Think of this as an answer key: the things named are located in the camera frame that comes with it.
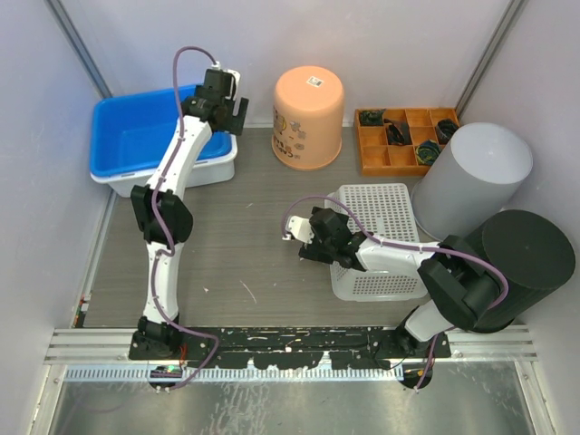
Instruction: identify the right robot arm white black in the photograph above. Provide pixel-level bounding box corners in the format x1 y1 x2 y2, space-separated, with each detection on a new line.
285 208 508 357

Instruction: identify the black cable bundle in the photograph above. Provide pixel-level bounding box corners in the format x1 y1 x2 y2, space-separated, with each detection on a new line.
358 108 386 127
382 118 411 146
435 118 459 144

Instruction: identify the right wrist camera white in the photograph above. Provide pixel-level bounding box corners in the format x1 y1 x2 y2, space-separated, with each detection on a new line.
282 216 314 244

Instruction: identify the white plastic tub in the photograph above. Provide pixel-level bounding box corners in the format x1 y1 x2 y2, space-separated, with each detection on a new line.
91 134 237 198

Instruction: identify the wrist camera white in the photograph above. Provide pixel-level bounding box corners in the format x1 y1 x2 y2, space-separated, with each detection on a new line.
221 69 241 101
282 216 314 244

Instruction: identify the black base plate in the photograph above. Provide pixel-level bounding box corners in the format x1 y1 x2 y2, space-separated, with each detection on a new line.
129 325 430 370

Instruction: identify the aluminium rail frame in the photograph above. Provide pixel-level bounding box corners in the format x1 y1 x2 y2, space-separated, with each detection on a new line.
44 325 537 386

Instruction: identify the black cable bundle top left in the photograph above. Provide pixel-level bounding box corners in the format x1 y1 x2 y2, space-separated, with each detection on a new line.
358 108 386 127

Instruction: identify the blue yellow cable bundle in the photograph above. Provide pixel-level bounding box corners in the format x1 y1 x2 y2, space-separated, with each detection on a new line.
414 139 440 166

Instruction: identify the black cable bundle right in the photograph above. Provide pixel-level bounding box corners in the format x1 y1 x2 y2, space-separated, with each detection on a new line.
435 118 459 144

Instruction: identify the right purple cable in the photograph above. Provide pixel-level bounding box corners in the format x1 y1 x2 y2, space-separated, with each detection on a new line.
279 194 508 391

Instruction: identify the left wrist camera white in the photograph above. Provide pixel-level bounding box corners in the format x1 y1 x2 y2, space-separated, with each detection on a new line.
221 69 241 101

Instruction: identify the blue plastic tub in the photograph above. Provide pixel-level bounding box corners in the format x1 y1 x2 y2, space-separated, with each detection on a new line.
89 83 235 179

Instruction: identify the orange plastic bucket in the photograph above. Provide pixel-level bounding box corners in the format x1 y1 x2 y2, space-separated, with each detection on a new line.
271 65 344 170

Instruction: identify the black cable bundle middle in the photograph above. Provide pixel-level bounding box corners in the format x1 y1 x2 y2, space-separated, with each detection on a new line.
382 118 411 146

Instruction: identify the blue perforated basket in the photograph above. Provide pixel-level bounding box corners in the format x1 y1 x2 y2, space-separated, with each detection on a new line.
324 183 427 302

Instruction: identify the orange wooden compartment tray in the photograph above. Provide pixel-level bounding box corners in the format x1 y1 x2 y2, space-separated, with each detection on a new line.
354 107 460 177

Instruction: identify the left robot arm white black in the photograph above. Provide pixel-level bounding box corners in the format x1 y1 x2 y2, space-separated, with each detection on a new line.
130 64 248 359

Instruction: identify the black plastic bucket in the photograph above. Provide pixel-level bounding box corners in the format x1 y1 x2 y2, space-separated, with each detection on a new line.
466 209 576 334

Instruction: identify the purple cable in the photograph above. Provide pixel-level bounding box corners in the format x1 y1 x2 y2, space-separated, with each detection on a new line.
150 45 223 392
279 194 508 391

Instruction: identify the grey plastic bucket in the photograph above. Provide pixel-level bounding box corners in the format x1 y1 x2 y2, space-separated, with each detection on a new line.
411 122 533 240

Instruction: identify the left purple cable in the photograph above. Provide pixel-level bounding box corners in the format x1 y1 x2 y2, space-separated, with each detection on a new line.
150 45 223 392

